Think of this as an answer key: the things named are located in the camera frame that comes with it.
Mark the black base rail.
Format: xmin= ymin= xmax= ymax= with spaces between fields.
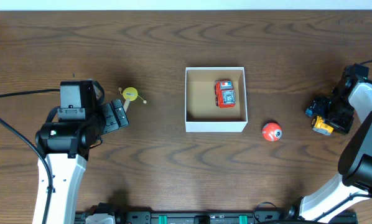
xmin=75 ymin=202 xmax=358 ymax=224

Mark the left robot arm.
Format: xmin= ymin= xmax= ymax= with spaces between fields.
xmin=33 ymin=99 xmax=130 ymax=223

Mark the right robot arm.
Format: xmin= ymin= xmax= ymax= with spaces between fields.
xmin=295 ymin=79 xmax=372 ymax=223

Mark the orange toy ball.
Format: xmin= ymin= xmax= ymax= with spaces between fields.
xmin=261 ymin=123 xmax=282 ymax=142

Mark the red toy fire truck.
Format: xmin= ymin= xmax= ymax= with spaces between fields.
xmin=214 ymin=80 xmax=236 ymax=108

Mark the yellow grey toy dump truck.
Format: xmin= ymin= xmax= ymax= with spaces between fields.
xmin=311 ymin=116 xmax=333 ymax=136

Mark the yellow wooden rattle drum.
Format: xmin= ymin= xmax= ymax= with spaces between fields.
xmin=118 ymin=87 xmax=147 ymax=112

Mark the white cardboard box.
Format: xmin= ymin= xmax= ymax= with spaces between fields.
xmin=185 ymin=67 xmax=248 ymax=133

